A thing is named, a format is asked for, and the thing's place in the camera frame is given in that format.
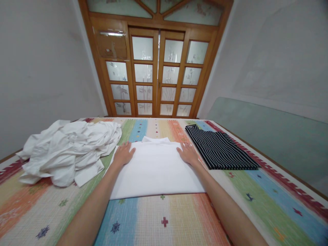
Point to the person's right hand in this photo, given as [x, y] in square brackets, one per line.
[189, 156]

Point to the person's left hand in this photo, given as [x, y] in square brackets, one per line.
[123, 156]

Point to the person's right fingers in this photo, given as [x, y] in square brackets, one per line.
[186, 146]

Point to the person's left fingers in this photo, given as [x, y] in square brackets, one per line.
[125, 146]

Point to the person's left thumb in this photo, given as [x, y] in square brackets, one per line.
[132, 151]

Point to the person's right thumb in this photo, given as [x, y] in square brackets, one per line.
[178, 151]

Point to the white shirt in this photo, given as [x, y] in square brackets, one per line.
[156, 171]

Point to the folded dark striped shirt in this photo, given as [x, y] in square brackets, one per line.
[220, 150]

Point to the pile of crumpled white clothes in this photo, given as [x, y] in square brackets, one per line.
[69, 151]

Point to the colourful striped bedspread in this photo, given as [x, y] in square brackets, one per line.
[164, 220]

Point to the wooden door with frosted panes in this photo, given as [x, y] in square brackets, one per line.
[159, 77]

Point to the greenish glass panel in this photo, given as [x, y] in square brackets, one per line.
[271, 138]

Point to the clear plastic wall holder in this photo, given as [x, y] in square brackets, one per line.
[112, 43]

